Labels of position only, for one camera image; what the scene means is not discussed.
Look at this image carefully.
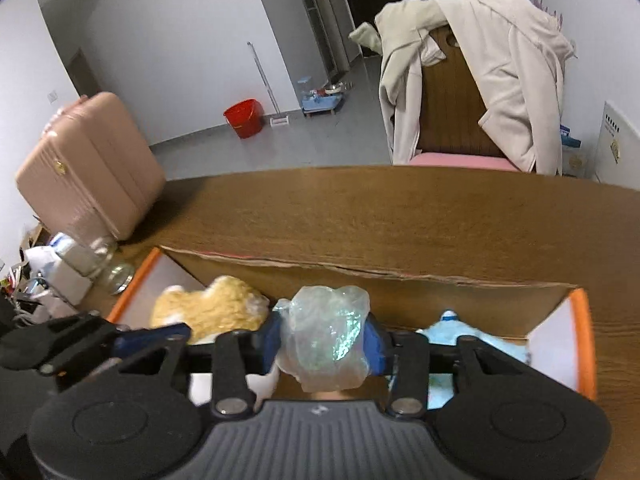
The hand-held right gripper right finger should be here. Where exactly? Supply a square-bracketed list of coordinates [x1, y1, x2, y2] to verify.
[362, 316, 533, 418]

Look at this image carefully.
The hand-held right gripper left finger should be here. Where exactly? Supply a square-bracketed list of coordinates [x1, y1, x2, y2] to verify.
[117, 312, 282, 418]

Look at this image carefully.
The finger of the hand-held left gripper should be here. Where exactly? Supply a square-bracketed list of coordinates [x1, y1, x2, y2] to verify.
[0, 312, 192, 378]

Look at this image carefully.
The orange cardboard box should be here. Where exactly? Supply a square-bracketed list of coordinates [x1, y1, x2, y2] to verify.
[105, 246, 599, 406]

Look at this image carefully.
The clear plastic bundle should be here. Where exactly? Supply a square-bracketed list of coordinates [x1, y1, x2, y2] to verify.
[274, 284, 372, 392]

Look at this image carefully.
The yellow plush toy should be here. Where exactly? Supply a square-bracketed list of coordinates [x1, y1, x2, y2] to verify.
[150, 275, 271, 345]

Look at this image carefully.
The glass jar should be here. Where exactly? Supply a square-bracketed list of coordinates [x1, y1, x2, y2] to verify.
[89, 236, 136, 295]

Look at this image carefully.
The light blue plush toy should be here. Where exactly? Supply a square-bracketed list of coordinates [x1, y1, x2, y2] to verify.
[416, 310, 532, 411]

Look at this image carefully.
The pink suitcase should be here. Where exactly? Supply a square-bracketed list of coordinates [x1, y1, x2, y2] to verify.
[14, 91, 167, 242]

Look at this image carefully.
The pink seat cushion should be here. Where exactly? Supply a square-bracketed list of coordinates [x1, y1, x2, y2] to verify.
[409, 152, 521, 172]

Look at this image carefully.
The red bucket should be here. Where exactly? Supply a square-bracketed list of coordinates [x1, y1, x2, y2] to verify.
[223, 100, 264, 139]

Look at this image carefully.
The blue pet bowl stand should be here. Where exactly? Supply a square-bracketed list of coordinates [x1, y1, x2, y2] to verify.
[297, 76, 351, 118]

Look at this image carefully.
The wooden chair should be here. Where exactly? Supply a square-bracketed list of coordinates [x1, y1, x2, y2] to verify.
[387, 25, 521, 173]

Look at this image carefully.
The white mop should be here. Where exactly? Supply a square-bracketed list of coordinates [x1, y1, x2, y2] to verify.
[246, 41, 291, 127]

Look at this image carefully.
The beige jacket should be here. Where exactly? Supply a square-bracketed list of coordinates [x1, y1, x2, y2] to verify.
[348, 0, 453, 165]

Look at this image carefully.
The cream hooded coat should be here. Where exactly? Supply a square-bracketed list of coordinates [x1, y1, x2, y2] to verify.
[435, 0, 577, 175]

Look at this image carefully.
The metal shelf rack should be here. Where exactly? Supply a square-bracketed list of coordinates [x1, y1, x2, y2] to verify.
[302, 0, 337, 73]

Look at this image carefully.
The purple wall decal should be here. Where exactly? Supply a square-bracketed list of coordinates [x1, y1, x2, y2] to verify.
[532, 0, 567, 28]

